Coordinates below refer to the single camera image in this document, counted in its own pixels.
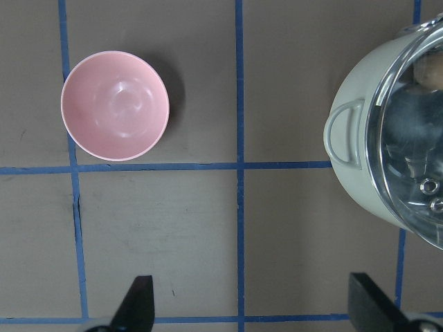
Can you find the brown egg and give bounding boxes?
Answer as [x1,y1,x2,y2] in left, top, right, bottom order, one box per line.
[413,52,442,90]

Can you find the glass pot lid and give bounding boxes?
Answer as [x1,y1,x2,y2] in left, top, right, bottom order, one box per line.
[366,15,442,248]

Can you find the pink bowl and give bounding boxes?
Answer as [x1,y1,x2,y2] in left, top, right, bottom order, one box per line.
[60,50,170,162]

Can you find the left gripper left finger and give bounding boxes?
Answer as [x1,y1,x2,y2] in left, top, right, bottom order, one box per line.
[109,275,154,332]

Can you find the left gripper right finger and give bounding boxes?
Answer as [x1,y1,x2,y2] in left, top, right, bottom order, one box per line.
[347,273,410,331]

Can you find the brown paper table mat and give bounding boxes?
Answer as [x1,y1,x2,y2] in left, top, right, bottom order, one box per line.
[1,1,442,331]

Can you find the pale green cooking pot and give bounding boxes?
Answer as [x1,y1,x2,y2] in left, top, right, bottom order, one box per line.
[324,22,443,250]

